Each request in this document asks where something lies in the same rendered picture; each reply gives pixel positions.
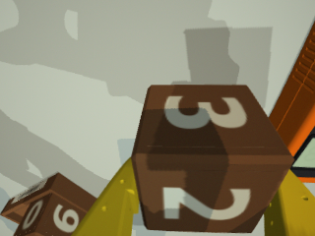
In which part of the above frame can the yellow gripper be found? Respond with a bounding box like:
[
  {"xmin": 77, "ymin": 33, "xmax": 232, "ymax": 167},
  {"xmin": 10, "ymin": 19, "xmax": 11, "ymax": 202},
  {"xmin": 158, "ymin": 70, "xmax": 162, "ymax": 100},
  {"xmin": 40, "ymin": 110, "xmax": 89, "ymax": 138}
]
[{"xmin": 71, "ymin": 157, "xmax": 315, "ymax": 236}]

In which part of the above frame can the brown number cube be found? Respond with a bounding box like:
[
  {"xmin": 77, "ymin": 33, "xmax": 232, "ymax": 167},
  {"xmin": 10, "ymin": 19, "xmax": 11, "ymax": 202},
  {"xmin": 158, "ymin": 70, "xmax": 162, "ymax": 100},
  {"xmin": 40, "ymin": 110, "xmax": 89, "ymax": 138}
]
[
  {"xmin": 131, "ymin": 85, "xmax": 294, "ymax": 233},
  {"xmin": 13, "ymin": 193, "xmax": 86, "ymax": 236}
]

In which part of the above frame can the orange digital multimeter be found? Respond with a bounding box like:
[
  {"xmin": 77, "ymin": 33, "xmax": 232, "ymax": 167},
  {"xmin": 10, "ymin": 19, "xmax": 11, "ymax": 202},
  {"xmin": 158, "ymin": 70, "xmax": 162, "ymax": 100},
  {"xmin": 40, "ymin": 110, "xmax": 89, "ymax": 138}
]
[{"xmin": 269, "ymin": 22, "xmax": 315, "ymax": 183}]

